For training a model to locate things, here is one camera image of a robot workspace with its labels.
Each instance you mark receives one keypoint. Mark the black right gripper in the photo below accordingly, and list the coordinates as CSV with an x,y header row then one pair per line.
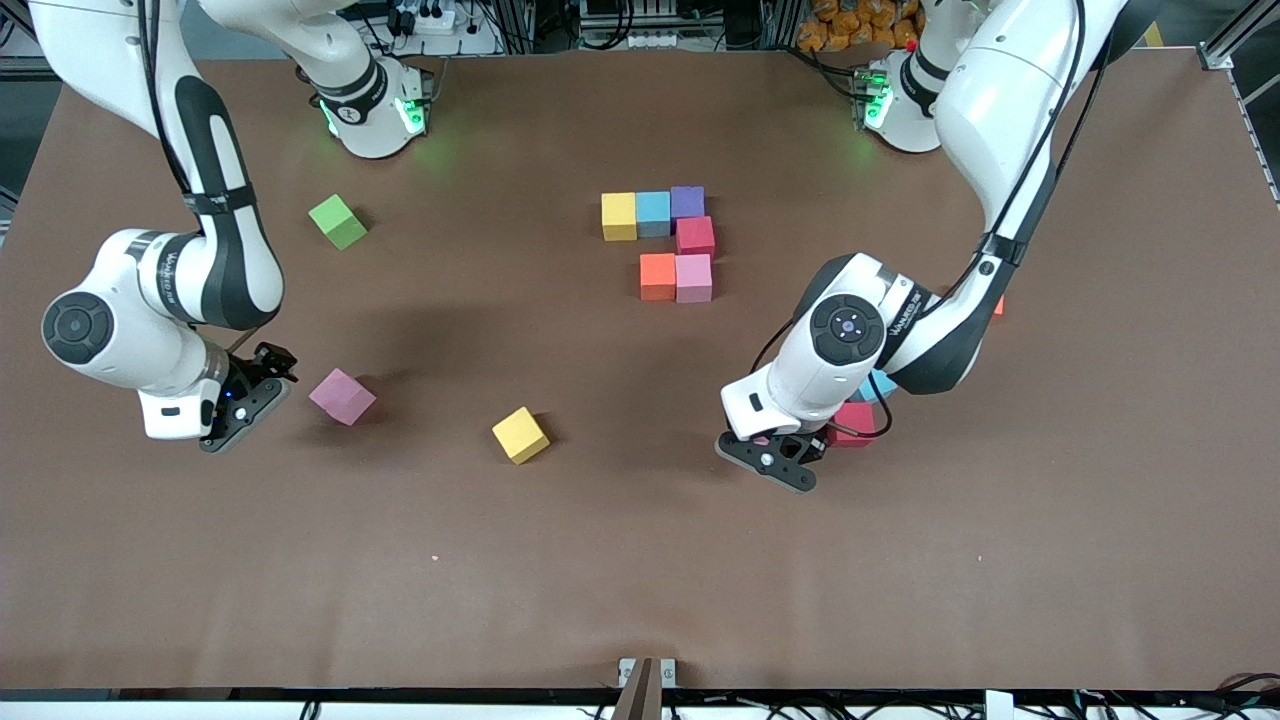
x,y
253,371

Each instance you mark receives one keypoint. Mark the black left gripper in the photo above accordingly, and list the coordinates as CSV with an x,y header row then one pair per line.
x,y
822,433

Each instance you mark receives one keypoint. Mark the red foam cube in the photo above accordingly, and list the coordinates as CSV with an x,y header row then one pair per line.
x,y
855,420
695,236

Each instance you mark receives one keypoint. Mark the yellow foam cube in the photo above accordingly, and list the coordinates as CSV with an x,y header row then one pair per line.
x,y
520,435
619,214

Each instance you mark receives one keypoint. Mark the purple foam cube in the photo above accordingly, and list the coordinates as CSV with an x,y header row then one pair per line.
x,y
688,200

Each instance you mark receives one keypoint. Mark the blue foam cube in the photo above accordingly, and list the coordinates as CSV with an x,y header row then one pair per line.
x,y
882,386
654,212

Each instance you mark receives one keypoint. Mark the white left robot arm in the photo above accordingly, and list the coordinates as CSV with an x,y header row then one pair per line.
x,y
1010,100

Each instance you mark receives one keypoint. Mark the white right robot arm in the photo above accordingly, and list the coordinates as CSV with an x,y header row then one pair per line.
x,y
120,330

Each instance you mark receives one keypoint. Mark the green foam cube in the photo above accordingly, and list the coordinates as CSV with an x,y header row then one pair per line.
x,y
338,222

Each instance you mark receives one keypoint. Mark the brown table cover sheet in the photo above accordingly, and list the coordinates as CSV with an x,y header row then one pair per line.
x,y
640,580

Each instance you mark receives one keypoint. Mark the white power strip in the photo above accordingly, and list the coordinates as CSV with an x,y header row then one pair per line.
x,y
435,18
655,40

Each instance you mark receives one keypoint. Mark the orange bagged items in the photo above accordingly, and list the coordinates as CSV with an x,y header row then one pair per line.
x,y
850,25

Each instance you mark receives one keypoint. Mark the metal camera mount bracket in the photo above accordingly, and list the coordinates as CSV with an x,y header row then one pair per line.
x,y
646,680

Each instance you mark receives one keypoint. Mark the perforated table edge rail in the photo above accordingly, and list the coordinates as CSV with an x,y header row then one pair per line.
x,y
1262,150

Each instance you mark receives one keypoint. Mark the aluminium frame rail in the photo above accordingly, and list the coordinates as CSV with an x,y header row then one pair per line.
x,y
1215,58

